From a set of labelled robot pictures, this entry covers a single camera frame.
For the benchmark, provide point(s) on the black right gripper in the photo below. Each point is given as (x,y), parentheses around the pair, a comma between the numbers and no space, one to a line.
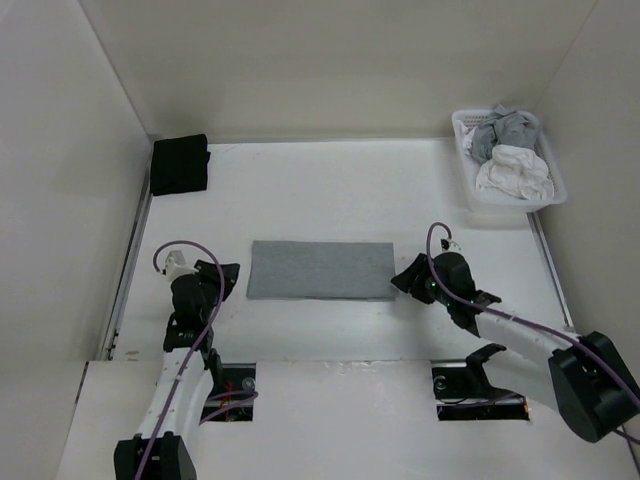
(406,281)

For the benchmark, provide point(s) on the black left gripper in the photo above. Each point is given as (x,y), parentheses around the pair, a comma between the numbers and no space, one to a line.
(210,273)

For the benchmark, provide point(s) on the grey tank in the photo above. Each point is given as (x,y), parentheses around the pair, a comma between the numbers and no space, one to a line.
(291,270)
(504,126)

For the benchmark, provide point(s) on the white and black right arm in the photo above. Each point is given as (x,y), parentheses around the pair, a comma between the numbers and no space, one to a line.
(582,378)

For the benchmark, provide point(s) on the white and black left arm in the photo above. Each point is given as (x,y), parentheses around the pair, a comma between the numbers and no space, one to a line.
(191,369)

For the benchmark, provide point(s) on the folded black tank top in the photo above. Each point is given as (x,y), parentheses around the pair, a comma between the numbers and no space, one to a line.
(179,165)

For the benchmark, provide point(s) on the white tank top in basket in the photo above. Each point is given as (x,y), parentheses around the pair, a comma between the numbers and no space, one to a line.
(513,174)

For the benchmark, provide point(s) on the grey tank top in basket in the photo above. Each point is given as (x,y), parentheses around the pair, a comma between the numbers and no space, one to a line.
(504,126)

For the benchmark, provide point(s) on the white plastic laundry basket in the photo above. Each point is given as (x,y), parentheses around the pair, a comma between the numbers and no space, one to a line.
(471,118)

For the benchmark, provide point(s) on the white front cover board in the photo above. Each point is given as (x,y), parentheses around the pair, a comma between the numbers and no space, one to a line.
(324,420)

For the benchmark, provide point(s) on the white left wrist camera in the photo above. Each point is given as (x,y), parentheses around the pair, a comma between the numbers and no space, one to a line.
(175,266)

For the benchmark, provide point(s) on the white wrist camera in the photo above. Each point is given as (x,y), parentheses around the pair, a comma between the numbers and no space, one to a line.
(448,245)
(175,266)

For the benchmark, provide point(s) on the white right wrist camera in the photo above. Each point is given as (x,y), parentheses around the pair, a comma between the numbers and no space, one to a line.
(448,245)

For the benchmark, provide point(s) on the aluminium table edge rail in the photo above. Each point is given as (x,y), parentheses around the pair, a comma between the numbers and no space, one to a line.
(113,323)

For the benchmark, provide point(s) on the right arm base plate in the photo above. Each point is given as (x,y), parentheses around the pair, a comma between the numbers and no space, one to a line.
(464,395)

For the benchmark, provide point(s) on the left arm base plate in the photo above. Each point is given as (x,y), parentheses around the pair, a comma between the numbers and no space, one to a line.
(230,400)

